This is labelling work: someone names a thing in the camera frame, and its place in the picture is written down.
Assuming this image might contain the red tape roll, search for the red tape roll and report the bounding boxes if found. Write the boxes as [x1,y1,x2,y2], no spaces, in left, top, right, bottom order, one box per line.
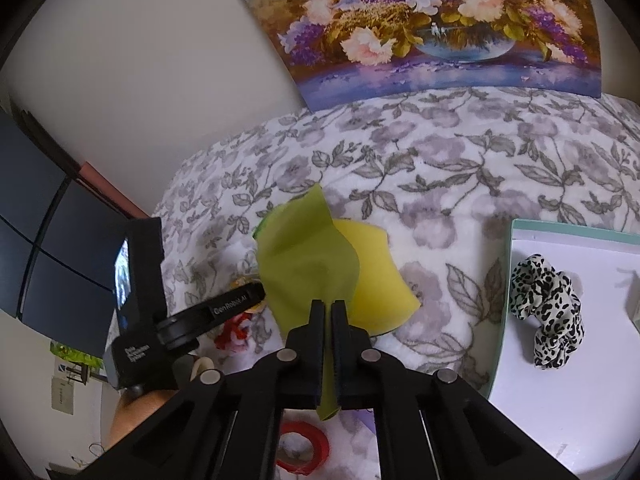
[276,420,330,476]

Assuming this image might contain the yellow sponge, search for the yellow sponge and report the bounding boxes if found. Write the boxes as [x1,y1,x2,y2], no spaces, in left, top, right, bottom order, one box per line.
[333,219,421,336]

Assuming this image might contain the leopard print scrunchie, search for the leopard print scrunchie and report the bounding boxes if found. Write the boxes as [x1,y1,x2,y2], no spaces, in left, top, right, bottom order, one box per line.
[509,254,585,370]

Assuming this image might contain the light green cloth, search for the light green cloth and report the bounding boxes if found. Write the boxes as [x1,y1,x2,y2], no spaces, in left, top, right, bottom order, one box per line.
[254,185,359,420]

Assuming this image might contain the person's left hand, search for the person's left hand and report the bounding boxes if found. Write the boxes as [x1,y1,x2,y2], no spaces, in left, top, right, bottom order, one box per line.
[106,390,177,448]

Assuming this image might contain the dark cabinet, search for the dark cabinet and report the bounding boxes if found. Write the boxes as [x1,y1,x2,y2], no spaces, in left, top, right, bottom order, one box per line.
[1,115,127,356]

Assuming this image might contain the teal white shallow box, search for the teal white shallow box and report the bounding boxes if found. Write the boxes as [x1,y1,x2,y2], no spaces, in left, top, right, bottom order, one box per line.
[488,220,639,479]

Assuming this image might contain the floral grey white blanket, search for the floral grey white blanket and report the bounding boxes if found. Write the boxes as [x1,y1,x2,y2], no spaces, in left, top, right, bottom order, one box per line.
[156,88,639,390]

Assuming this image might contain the flower still-life painting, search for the flower still-life painting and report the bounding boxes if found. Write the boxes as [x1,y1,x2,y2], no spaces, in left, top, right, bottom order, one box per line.
[245,0,601,110]

